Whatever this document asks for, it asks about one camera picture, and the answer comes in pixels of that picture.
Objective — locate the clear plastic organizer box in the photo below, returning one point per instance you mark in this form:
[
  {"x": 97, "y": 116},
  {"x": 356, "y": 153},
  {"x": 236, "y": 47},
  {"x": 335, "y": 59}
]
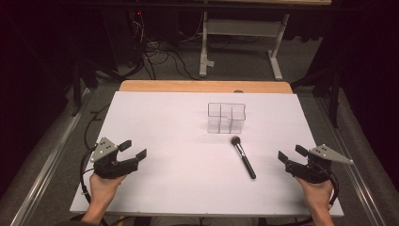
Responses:
[{"x": 219, "y": 121}]

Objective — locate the person's right hand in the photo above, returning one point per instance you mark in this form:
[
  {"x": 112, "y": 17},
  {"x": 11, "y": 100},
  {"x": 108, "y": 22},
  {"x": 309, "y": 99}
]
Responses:
[{"x": 318, "y": 194}]

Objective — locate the wooden table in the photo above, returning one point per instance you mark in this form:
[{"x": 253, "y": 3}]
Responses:
[{"x": 188, "y": 86}]

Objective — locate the black makeup brush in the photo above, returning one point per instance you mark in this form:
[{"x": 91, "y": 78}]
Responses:
[{"x": 244, "y": 158}]

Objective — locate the white board sheet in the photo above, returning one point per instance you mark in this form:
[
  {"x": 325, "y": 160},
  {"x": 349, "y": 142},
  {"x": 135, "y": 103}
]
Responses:
[{"x": 188, "y": 182}]

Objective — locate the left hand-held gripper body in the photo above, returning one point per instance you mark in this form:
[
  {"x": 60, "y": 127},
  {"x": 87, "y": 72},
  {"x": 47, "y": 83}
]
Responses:
[{"x": 103, "y": 150}]

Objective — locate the white metal desk frame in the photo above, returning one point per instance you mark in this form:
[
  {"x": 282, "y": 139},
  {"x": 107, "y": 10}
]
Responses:
[{"x": 241, "y": 27}]

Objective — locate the black metal stand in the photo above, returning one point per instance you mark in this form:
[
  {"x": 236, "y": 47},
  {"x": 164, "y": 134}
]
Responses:
[
  {"x": 76, "y": 94},
  {"x": 335, "y": 103}
]

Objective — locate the aluminium floor rail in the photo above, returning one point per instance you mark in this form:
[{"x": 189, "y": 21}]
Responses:
[
  {"x": 47, "y": 175},
  {"x": 363, "y": 191}
]

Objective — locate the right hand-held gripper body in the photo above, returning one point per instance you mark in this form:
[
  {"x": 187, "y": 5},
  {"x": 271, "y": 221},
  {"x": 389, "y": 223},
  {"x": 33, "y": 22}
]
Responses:
[{"x": 324, "y": 154}]

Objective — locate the person's left hand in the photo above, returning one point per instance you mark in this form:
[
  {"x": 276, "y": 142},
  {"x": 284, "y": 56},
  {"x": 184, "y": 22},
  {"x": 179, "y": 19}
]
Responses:
[{"x": 103, "y": 190}]

